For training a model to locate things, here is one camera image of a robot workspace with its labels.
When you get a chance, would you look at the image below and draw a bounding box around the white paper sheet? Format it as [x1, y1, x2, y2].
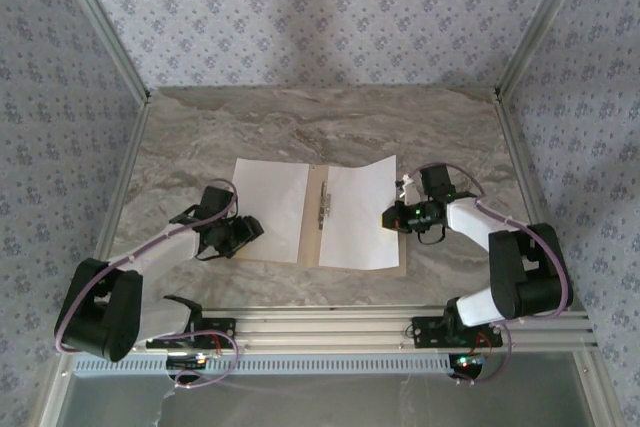
[317, 153, 402, 272]
[231, 157, 310, 264]

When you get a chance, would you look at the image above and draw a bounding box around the brown cardboard folder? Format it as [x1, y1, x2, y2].
[234, 161, 409, 279]

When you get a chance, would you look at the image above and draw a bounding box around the metal cabinet hinge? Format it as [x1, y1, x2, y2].
[315, 179, 335, 231]

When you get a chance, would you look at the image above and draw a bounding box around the small circuit board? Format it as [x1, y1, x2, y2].
[167, 354, 209, 369]
[452, 354, 489, 369]

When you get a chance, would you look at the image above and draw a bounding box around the grey metal panel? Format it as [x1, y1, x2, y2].
[37, 350, 624, 427]

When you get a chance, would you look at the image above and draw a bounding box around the thin black camera cable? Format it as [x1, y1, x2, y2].
[194, 246, 227, 263]
[417, 226, 450, 249]

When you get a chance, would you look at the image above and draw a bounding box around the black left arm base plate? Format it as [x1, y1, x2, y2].
[145, 316, 237, 349]

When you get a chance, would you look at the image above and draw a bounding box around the aluminium table side rail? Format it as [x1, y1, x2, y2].
[492, 89, 599, 348]
[93, 96, 152, 262]

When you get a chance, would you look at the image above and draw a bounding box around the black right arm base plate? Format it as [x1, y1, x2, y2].
[412, 315, 504, 349]

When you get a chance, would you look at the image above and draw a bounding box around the aluminium mounting rail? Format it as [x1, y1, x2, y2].
[54, 304, 599, 354]

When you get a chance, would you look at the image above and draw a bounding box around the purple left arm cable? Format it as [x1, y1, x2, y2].
[53, 177, 241, 391]

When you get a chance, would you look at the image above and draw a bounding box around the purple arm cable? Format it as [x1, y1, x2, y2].
[422, 162, 574, 388]
[53, 177, 241, 391]

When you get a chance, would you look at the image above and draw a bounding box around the grey slotted cable duct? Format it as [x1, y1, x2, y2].
[72, 354, 454, 377]

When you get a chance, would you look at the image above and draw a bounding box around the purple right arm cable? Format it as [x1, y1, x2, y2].
[422, 162, 574, 388]

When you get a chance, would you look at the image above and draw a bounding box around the aluminium frame post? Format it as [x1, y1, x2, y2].
[49, 0, 152, 106]
[493, 0, 599, 103]

